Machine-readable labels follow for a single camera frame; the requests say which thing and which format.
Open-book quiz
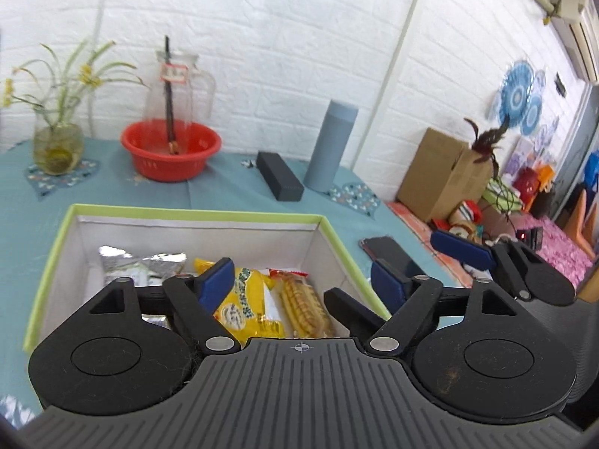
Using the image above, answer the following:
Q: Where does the blue paper fan decoration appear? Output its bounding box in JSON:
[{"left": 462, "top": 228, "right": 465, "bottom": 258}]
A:
[{"left": 491, "top": 58, "right": 548, "bottom": 136}]

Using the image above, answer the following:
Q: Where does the clear biscuit packet red end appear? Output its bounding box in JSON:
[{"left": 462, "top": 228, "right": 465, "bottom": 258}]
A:
[{"left": 267, "top": 268, "right": 338, "bottom": 337}]

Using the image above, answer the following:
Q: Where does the red bag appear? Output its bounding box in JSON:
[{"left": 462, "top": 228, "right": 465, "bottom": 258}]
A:
[{"left": 512, "top": 166, "right": 544, "bottom": 207}]

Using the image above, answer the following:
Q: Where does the heart patterned coaster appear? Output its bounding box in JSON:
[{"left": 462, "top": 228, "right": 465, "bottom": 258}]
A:
[
  {"left": 25, "top": 159, "right": 101, "bottom": 202},
  {"left": 328, "top": 180, "right": 382, "bottom": 218}
]

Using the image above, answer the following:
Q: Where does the dark red plant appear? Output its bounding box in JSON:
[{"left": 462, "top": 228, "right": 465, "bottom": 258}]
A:
[{"left": 463, "top": 117, "right": 508, "bottom": 181}]

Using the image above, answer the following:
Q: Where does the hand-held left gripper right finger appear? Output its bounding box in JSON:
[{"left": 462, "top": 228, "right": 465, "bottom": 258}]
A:
[{"left": 367, "top": 258, "right": 518, "bottom": 356}]

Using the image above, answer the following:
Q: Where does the green storage box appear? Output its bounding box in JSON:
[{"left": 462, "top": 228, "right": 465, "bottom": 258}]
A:
[{"left": 22, "top": 203, "right": 393, "bottom": 354}]

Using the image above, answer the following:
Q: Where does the pink blanket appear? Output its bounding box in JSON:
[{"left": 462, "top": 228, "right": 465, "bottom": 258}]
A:
[{"left": 515, "top": 213, "right": 595, "bottom": 291}]

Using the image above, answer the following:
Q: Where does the colourful packet pile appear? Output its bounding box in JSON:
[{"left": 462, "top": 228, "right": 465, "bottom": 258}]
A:
[{"left": 431, "top": 199, "right": 487, "bottom": 244}]

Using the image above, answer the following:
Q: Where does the red plastic basin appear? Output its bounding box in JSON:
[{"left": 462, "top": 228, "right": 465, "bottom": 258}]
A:
[{"left": 120, "top": 120, "right": 222, "bottom": 182}]

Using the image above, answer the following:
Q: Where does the blue-grey bottle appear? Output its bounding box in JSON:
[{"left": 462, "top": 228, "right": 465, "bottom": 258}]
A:
[{"left": 303, "top": 99, "right": 359, "bottom": 193}]

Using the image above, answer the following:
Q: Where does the pink patterned mat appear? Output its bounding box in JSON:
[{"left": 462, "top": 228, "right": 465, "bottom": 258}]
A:
[{"left": 388, "top": 201, "right": 473, "bottom": 286}]

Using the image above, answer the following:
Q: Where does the black rectangular box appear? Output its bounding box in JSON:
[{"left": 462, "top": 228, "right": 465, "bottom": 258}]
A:
[{"left": 256, "top": 151, "right": 306, "bottom": 203}]

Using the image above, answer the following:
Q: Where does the glass pitcher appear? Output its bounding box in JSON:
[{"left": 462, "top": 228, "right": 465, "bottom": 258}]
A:
[{"left": 140, "top": 49, "right": 217, "bottom": 155}]

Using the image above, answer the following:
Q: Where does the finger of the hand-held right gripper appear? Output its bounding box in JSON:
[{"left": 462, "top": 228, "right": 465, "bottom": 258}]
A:
[
  {"left": 431, "top": 230, "right": 576, "bottom": 306},
  {"left": 324, "top": 287, "right": 389, "bottom": 335}
]

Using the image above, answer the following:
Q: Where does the black device red light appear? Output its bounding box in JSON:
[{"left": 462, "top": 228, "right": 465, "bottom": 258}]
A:
[{"left": 512, "top": 227, "right": 544, "bottom": 248}]

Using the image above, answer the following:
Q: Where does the black smartphone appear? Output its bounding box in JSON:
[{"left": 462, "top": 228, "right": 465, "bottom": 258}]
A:
[{"left": 362, "top": 236, "right": 417, "bottom": 277}]

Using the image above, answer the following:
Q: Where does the white air conditioner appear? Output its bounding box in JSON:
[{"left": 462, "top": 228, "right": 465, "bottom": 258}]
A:
[{"left": 550, "top": 0, "right": 599, "bottom": 82}]

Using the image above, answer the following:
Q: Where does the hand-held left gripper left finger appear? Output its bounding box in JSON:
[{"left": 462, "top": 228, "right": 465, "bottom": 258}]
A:
[{"left": 86, "top": 257, "right": 241, "bottom": 354}]

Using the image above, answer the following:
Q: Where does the white wall conduit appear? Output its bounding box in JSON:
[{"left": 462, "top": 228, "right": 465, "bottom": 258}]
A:
[{"left": 353, "top": 0, "right": 431, "bottom": 171}]

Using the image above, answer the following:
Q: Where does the black stick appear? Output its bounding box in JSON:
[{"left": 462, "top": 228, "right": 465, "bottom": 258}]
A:
[{"left": 161, "top": 35, "right": 181, "bottom": 155}]

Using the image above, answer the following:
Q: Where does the cardboard box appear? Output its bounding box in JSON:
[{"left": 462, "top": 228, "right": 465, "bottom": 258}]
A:
[{"left": 397, "top": 127, "right": 492, "bottom": 223}]

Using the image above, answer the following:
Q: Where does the round glass vase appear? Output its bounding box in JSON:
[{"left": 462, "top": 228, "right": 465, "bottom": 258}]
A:
[{"left": 33, "top": 122, "right": 86, "bottom": 176}]

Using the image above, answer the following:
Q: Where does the yellow flower plant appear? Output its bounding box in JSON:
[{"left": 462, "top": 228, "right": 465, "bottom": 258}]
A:
[{"left": 2, "top": 40, "right": 146, "bottom": 127}]

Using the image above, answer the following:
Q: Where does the green striped cloth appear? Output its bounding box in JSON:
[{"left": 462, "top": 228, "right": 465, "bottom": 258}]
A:
[{"left": 482, "top": 182, "right": 522, "bottom": 209}]

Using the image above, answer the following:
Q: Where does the silver snack packet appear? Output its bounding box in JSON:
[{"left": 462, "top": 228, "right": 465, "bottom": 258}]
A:
[{"left": 97, "top": 245, "right": 188, "bottom": 333}]

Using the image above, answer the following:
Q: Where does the yellow snack packet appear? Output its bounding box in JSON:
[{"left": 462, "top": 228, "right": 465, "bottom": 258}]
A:
[{"left": 194, "top": 257, "right": 286, "bottom": 340}]

